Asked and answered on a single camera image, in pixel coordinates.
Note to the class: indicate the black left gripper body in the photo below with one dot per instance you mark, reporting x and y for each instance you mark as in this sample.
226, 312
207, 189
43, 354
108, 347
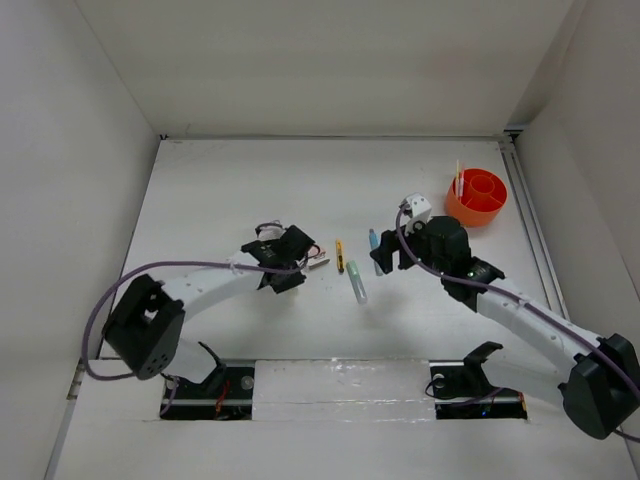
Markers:
291, 280

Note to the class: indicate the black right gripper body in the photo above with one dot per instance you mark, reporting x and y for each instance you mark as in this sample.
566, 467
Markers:
418, 241

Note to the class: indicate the pink highlighter pen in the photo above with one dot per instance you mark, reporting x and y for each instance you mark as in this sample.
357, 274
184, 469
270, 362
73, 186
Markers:
461, 182

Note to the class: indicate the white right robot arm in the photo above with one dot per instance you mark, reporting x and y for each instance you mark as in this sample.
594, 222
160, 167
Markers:
595, 379

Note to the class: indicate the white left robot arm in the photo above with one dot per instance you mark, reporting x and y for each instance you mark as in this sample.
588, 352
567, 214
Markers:
145, 327

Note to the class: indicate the blue utility knife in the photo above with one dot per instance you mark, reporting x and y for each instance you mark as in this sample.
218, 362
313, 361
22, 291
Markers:
374, 243

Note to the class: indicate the green highlighter marker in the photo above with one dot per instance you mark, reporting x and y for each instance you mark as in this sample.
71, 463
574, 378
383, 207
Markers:
356, 282

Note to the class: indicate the yellow black utility knife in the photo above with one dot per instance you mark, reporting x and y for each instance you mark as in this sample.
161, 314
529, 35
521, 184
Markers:
340, 262

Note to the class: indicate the orange round organizer container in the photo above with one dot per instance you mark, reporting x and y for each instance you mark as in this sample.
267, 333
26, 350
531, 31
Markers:
485, 194

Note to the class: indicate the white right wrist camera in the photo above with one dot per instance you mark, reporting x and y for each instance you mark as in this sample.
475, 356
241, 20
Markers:
418, 211

